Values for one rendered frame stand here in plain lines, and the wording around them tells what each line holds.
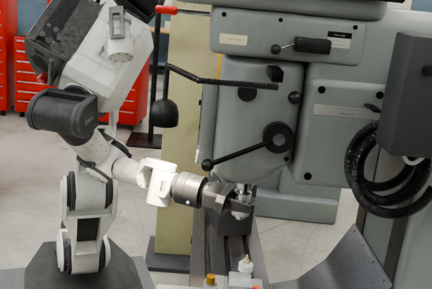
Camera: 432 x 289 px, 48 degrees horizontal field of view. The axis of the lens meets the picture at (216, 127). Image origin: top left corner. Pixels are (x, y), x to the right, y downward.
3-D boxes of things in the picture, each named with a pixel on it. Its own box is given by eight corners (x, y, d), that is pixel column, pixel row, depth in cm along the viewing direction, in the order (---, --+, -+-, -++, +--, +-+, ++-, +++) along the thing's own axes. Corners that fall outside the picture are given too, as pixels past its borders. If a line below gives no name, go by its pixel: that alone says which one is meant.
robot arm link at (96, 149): (80, 170, 155) (52, 142, 135) (103, 137, 159) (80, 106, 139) (109, 187, 151) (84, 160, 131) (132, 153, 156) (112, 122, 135)
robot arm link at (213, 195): (224, 192, 121) (180, 181, 125) (220, 227, 124) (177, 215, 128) (239, 176, 133) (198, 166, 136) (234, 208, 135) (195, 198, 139)
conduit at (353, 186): (344, 218, 98) (362, 119, 93) (324, 186, 114) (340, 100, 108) (432, 225, 99) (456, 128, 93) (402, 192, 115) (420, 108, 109)
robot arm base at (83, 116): (33, 140, 130) (20, 110, 122) (55, 108, 139) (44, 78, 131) (85, 150, 128) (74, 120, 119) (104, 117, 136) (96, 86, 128)
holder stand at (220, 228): (216, 236, 164) (222, 181, 158) (204, 207, 184) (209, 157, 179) (251, 235, 166) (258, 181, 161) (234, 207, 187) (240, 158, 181)
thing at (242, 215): (229, 215, 127) (231, 195, 125) (234, 208, 131) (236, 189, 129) (246, 219, 125) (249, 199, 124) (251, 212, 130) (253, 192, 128)
